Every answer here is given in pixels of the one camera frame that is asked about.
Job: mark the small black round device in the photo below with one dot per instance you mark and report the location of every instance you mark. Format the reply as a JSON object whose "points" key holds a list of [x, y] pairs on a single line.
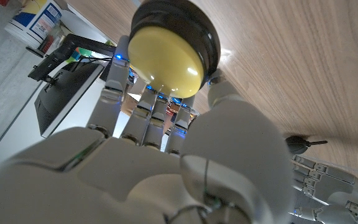
{"points": [[297, 144]]}

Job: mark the yellow button with black base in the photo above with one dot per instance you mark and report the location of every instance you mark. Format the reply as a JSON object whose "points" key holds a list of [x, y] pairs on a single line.
{"points": [[166, 56]]}

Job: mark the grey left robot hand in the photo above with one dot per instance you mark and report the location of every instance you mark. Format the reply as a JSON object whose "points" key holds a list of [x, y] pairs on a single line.
{"points": [[331, 193]]}

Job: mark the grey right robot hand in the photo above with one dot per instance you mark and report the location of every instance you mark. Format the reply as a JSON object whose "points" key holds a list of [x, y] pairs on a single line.
{"points": [[135, 174]]}

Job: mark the clear glass with items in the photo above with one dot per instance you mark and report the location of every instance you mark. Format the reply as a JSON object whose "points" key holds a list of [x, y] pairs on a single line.
{"points": [[50, 40]]}

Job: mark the white canister with blue label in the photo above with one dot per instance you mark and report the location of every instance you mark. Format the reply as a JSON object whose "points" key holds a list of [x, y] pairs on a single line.
{"points": [[33, 20]]}

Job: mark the black computer monitor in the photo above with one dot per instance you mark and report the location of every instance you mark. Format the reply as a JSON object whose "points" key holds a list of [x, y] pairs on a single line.
{"points": [[67, 90]]}

